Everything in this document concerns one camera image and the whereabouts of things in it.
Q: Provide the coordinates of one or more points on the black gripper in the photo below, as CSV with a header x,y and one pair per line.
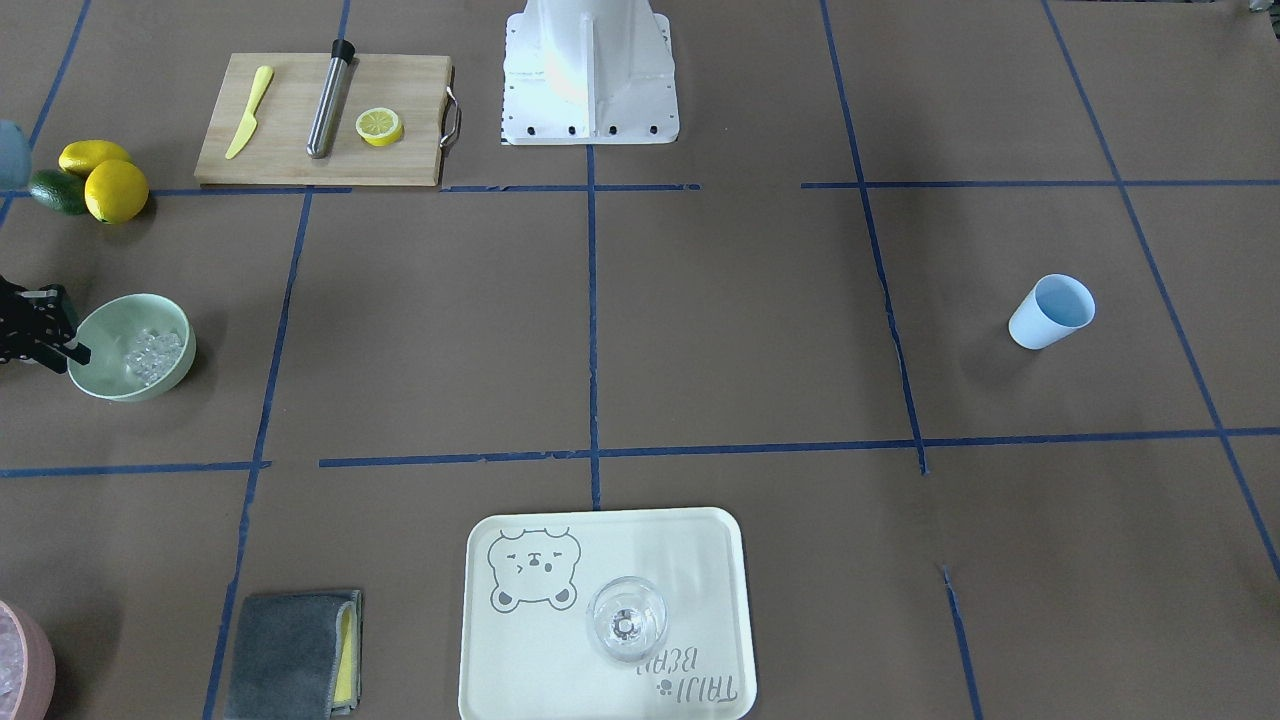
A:
x,y
30,322

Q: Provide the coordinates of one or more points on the green bowl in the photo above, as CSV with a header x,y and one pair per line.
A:
x,y
109,332

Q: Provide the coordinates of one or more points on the light blue plastic cup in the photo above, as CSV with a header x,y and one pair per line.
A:
x,y
1058,305

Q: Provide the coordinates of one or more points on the clear ice cubes poured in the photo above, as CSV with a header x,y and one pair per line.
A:
x,y
153,355

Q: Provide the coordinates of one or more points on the clear ice cubes in pink bowl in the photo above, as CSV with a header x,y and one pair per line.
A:
x,y
13,657

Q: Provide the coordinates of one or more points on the pink bowl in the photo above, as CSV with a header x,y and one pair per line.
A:
x,y
34,698

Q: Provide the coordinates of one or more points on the green lime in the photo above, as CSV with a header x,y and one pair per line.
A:
x,y
59,191

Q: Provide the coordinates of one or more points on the large yellow lemon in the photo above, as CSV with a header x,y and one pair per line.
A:
x,y
116,191

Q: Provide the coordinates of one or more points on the small yellow lemon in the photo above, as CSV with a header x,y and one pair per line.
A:
x,y
80,158

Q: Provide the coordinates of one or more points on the wooden cutting board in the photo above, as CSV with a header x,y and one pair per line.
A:
x,y
415,86

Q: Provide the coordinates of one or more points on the yellow plastic knife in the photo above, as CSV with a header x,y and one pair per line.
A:
x,y
248,123

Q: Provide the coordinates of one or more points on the lemon half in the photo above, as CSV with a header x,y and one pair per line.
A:
x,y
379,127

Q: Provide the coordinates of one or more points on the grey folded cloth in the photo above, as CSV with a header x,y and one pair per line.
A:
x,y
297,656

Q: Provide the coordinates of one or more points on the cream bear tray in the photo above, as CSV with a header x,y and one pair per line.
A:
x,y
526,650

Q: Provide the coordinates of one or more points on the clear wine glass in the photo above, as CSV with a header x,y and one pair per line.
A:
x,y
628,618

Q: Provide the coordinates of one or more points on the steel knife handle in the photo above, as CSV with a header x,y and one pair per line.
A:
x,y
327,115

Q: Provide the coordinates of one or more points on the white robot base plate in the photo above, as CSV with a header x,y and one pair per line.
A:
x,y
589,73

